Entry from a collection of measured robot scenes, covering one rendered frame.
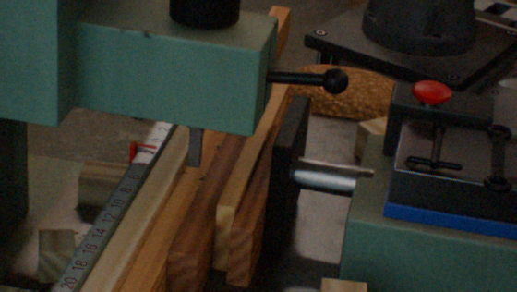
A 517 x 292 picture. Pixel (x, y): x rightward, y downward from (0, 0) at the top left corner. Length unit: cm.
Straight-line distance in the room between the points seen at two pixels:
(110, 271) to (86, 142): 211
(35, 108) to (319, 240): 25
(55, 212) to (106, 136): 181
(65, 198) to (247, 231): 35
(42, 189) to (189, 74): 36
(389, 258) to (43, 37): 29
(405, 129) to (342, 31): 64
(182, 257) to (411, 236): 16
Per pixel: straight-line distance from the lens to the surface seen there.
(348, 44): 143
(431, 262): 80
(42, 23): 77
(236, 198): 81
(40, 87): 79
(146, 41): 78
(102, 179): 107
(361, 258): 81
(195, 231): 79
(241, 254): 80
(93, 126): 292
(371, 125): 98
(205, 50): 77
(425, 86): 85
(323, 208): 91
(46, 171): 114
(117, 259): 75
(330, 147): 101
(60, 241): 97
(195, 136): 84
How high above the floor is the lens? 138
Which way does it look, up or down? 29 degrees down
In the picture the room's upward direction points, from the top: 5 degrees clockwise
